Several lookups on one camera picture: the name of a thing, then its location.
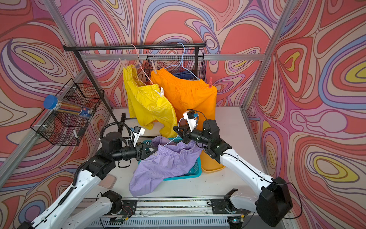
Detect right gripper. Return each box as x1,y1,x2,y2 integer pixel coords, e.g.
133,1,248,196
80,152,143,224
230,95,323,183
173,124,211,146

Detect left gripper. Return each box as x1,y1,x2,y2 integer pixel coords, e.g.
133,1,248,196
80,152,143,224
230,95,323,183
111,142,157,163

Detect lilac shorts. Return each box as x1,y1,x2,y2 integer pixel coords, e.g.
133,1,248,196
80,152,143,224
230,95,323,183
129,136,202,197

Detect light blue wire hanger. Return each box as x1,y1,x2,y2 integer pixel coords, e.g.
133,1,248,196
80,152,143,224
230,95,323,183
164,117,184,147

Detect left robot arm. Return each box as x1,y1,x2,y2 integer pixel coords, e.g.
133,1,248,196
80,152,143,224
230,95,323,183
19,122,158,229

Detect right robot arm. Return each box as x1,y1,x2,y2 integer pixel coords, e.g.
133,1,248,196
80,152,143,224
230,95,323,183
173,120,293,227

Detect orange shorts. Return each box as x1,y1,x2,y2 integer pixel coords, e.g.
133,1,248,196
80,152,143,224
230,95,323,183
151,68,217,130

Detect yellow shorts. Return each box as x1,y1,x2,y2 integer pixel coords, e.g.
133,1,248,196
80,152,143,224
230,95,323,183
123,65,177,138

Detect teal plastic basket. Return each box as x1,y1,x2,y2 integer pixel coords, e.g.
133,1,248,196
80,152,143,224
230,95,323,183
143,138,202,181

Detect yellow plastic tray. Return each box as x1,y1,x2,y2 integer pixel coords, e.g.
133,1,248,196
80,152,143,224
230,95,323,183
200,151,225,173

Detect white clothespin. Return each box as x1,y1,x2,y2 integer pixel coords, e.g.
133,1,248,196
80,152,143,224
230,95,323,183
155,87,164,97

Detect pink flat case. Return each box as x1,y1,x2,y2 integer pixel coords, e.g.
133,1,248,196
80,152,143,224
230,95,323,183
98,175,117,189

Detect red clothespin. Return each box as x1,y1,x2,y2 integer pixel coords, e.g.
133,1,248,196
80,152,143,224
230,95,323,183
209,77,213,88

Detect beige clothespin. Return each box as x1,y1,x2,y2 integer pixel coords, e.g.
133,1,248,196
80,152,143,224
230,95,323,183
151,59,157,74

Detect black clothes rack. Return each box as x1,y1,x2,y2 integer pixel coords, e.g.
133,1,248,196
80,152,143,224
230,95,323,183
63,42,206,141

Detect blue capped pencil tube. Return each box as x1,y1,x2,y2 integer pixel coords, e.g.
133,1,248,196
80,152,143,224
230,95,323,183
43,95,92,118

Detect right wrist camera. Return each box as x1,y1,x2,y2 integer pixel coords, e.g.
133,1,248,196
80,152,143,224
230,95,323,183
183,110,198,132

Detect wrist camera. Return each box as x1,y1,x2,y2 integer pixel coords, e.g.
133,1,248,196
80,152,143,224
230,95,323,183
131,126,145,147
183,110,198,132

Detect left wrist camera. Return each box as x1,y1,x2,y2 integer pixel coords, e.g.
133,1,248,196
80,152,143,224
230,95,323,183
131,126,145,147

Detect black wire basket back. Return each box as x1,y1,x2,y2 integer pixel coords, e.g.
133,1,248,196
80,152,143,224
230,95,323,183
144,48,206,80

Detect black wire basket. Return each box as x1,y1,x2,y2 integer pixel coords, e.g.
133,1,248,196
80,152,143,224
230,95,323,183
30,79,102,146
144,48,206,80

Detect black wire basket left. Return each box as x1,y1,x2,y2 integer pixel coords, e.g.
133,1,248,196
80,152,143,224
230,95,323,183
30,79,102,146

